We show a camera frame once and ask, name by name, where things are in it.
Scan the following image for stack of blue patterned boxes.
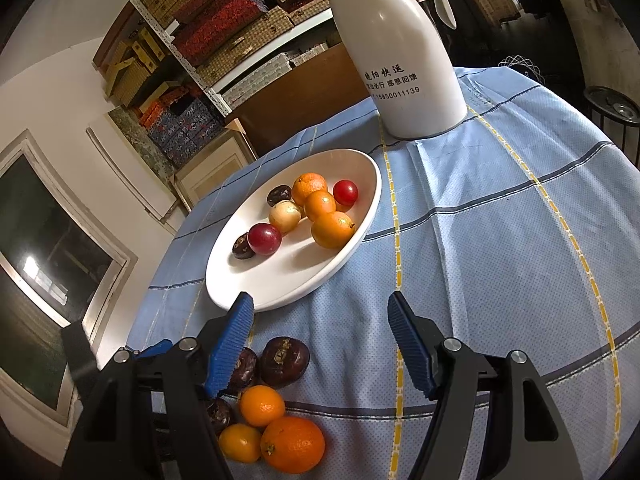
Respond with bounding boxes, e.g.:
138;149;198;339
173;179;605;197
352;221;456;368
147;97;226;168

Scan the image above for stack of red brocade boxes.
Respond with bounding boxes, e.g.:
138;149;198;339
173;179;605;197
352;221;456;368
172;0;271;66

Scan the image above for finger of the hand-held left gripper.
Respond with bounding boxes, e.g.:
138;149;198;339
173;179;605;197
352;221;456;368
134;339;174;361

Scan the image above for brown wooden board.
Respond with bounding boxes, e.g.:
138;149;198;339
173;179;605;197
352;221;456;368
235;42;376;156

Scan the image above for stack of orange boxes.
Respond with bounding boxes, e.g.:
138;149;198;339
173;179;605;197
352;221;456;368
137;85;201;126

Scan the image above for stack of yellow wooden boxes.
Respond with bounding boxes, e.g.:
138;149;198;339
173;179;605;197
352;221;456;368
92;25;168;108

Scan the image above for white thermos jug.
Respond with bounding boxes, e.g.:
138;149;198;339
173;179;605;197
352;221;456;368
311;0;468;141

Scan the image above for black round stand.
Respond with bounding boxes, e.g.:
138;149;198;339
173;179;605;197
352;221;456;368
582;85;640;161

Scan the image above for large woven straw box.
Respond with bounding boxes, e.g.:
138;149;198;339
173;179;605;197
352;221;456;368
195;7;296;86

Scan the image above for small orange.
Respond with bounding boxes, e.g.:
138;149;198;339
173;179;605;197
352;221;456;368
291;172;328;206
303;190;337;222
239;385;286;428
218;423;263;464

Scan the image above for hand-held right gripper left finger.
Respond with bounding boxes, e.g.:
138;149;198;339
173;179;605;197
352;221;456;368
62;291;256;480

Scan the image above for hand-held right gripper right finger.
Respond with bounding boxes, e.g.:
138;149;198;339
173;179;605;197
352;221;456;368
387;290;583;480

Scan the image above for mottled stone slab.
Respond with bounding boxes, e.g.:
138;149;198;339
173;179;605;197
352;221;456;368
107;105;178;181

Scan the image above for wooden picture frame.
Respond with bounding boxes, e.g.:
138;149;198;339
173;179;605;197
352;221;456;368
174;132;258;211

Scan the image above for white leaning panel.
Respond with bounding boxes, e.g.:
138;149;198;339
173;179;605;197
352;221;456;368
86;110;181;223

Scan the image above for stack of white patterned boxes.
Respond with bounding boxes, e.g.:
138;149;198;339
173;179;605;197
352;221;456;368
220;42;331;108

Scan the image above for white metal shelf rack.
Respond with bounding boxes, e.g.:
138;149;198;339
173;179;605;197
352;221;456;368
130;0;531;116

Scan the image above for dark brown water chestnut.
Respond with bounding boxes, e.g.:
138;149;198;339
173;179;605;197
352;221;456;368
259;336;311;389
266;185;293;208
231;232;257;261
222;347;260;395
207;397;236;436

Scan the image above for large tangerine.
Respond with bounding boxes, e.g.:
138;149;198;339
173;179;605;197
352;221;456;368
311;211;356;250
260;416;326;474

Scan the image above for blue checked tablecloth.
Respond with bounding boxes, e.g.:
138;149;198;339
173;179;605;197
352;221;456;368
125;66;640;480

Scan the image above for white wire basket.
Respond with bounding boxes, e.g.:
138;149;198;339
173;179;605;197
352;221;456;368
497;52;546;86

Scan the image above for red plum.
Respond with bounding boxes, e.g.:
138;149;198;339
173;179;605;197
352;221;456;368
247;223;283;256

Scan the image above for red cherry tomato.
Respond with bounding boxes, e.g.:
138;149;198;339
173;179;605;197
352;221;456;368
332;179;359;208

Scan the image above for white plate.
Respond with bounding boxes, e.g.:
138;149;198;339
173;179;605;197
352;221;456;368
205;148;383;312

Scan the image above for pale yellow plum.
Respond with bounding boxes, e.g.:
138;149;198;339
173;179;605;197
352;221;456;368
268;200;304;234

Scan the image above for white framed window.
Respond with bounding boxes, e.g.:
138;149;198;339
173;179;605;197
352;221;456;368
0;130;138;426

